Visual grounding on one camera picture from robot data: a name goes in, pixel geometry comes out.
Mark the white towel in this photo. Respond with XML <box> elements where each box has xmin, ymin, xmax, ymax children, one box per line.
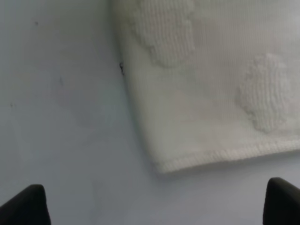
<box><xmin>112</xmin><ymin>0</ymin><xmax>300</xmax><ymax>173</ymax></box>

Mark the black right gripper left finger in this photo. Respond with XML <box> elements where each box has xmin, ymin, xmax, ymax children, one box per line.
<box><xmin>0</xmin><ymin>184</ymin><xmax>51</xmax><ymax>225</ymax></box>

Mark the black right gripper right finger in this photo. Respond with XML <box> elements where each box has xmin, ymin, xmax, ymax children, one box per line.
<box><xmin>262</xmin><ymin>178</ymin><xmax>300</xmax><ymax>225</ymax></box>

